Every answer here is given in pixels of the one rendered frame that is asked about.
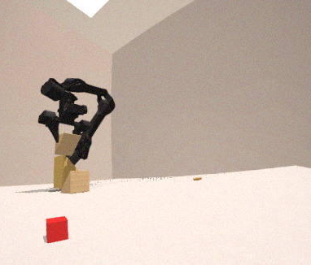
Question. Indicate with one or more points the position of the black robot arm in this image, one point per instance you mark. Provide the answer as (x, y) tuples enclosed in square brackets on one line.
[(57, 91)]

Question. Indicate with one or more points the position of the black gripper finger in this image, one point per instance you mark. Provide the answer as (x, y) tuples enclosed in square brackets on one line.
[(78, 130), (53, 126)]

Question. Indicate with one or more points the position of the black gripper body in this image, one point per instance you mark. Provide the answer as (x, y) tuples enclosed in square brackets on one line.
[(68, 119)]

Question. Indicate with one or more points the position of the red block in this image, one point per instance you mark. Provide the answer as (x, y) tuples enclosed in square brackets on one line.
[(56, 229)]

